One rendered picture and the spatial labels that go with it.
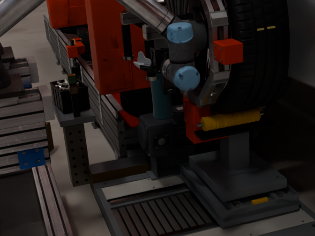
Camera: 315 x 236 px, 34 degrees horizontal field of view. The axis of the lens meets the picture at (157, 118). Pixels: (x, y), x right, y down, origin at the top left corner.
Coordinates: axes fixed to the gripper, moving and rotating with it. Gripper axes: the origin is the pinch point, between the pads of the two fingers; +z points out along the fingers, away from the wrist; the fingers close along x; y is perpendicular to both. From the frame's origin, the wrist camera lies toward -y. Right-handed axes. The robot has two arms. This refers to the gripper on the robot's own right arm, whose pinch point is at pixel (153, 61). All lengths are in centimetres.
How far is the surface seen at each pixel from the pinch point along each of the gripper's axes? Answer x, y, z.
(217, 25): -22.5, 10.6, -5.3
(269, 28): -39.8, 7.7, -10.7
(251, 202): -36, -66, -1
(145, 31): 1.3, 10.4, 3.0
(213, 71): -20.4, -6.1, -4.6
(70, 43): 4, -29, 188
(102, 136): -1, -83, 140
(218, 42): -20.9, 5.2, -9.2
